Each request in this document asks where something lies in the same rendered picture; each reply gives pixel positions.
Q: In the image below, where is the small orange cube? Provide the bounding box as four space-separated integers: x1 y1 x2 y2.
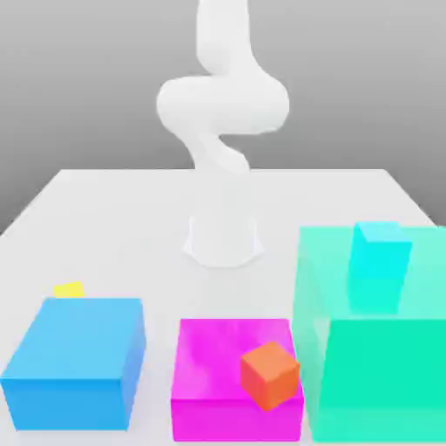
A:
240 341 301 413

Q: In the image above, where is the large magenta box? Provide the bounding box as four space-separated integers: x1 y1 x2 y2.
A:
169 317 306 443

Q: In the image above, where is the large blue box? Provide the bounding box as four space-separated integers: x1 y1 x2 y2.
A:
0 296 147 433

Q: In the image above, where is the small yellow cube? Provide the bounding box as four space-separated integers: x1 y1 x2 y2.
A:
52 280 86 300

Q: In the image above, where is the large green box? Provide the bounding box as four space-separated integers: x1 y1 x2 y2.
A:
291 225 446 444

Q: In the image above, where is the small cyan cube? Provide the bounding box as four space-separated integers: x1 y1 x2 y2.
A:
347 220 414 315

